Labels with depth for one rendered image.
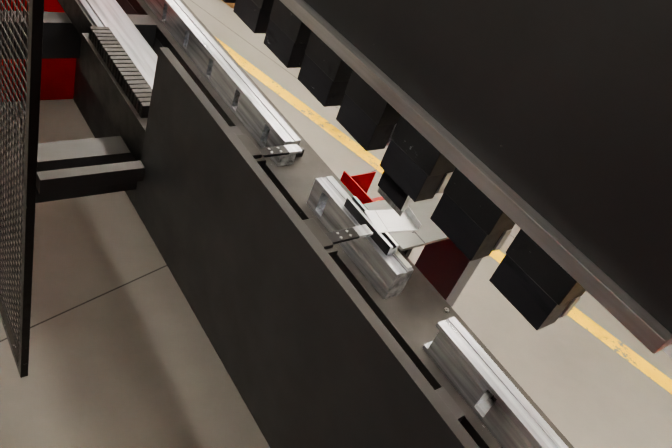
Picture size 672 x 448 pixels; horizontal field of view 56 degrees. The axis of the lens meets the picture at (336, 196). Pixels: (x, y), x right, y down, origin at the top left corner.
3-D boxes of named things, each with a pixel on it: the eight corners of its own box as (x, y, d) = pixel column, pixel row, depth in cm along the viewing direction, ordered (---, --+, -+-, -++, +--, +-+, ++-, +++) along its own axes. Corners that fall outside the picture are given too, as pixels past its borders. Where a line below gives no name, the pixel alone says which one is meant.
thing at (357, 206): (394, 253, 164) (399, 245, 163) (386, 255, 163) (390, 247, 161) (352, 204, 175) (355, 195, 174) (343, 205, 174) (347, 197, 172)
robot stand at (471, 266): (401, 313, 290) (474, 182, 245) (431, 339, 283) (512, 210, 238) (378, 331, 277) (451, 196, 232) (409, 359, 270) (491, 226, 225)
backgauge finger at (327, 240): (380, 249, 161) (387, 235, 158) (296, 271, 146) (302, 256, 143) (354, 218, 168) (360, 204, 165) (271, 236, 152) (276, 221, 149)
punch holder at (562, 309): (562, 321, 131) (606, 265, 122) (538, 332, 126) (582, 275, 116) (512, 270, 139) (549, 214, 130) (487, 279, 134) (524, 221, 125)
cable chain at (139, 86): (161, 117, 174) (164, 104, 172) (140, 118, 170) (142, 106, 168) (107, 37, 198) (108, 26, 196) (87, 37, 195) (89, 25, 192)
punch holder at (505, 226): (496, 254, 142) (532, 199, 133) (471, 262, 137) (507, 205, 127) (453, 211, 150) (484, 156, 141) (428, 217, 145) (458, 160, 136)
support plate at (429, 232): (468, 233, 178) (470, 230, 178) (401, 251, 163) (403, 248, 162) (429, 193, 188) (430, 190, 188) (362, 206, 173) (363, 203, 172)
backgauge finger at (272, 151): (308, 165, 181) (313, 151, 178) (227, 176, 165) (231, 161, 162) (287, 140, 187) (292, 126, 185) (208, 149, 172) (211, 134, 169)
